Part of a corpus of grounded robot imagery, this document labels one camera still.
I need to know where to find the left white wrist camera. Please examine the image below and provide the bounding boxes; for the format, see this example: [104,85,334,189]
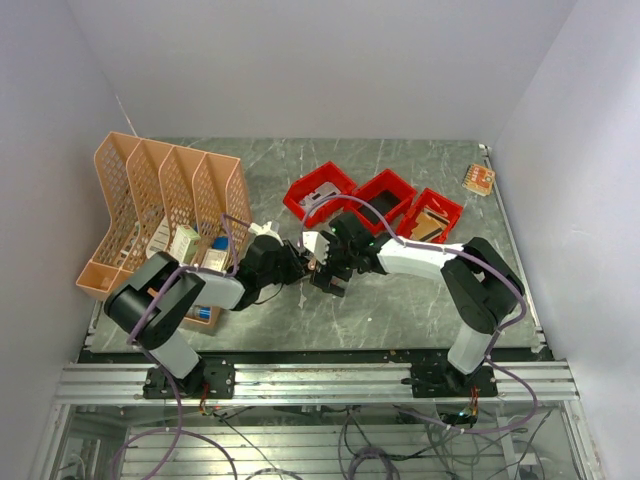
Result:
[248,221,281,241]

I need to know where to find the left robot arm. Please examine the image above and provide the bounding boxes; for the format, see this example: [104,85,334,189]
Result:
[103,235,311,397]

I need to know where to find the peach file organizer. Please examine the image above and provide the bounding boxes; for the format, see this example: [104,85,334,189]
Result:
[76,132,252,301]

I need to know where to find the red bin with cards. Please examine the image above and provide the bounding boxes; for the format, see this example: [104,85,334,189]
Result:
[283,161,357,228]

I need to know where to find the green white carton box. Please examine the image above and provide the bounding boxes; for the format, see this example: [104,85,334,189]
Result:
[169,225,201,264]

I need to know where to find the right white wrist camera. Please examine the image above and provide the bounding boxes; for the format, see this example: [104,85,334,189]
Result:
[301,231,330,265]

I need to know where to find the brown item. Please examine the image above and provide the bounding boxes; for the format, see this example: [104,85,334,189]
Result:
[411,209,449,242]

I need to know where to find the red bin front pair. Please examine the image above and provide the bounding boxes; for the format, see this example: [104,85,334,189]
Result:
[345,169,417,235]

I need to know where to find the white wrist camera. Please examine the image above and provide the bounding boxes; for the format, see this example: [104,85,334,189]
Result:
[248,221,281,241]
[301,231,330,265]

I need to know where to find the loose floor cables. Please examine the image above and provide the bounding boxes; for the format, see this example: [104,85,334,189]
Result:
[199,399,551,480]

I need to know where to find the blue capped bottle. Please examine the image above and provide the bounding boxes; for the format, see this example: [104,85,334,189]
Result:
[190,306,211,322]

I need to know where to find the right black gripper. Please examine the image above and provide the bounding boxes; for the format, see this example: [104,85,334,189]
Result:
[309,232,358,297]

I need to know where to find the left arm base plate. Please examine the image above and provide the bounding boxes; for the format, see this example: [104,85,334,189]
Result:
[142,360,236,400]

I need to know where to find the orange spiral notepad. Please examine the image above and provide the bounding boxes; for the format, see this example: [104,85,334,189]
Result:
[462,164,496,196]

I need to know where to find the aluminium rail frame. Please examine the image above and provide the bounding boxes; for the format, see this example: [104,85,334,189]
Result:
[54,361,579,406]

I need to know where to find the white ruler card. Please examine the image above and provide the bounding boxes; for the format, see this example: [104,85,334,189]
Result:
[145,217,170,259]

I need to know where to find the yellow blue toy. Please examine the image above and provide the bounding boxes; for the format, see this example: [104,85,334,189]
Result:
[211,235,231,251]

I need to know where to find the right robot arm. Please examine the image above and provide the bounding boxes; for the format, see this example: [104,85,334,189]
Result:
[300,213,527,396]

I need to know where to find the white credit card stack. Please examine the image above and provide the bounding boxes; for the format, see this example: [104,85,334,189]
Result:
[299,182,341,211]

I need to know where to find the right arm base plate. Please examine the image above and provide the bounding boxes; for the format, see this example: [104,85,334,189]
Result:
[401,362,498,398]

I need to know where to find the red bin pair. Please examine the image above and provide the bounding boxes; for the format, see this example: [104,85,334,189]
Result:
[395,188,463,244]
[345,169,417,235]

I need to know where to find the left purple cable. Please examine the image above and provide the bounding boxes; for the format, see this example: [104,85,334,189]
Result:
[109,213,256,480]

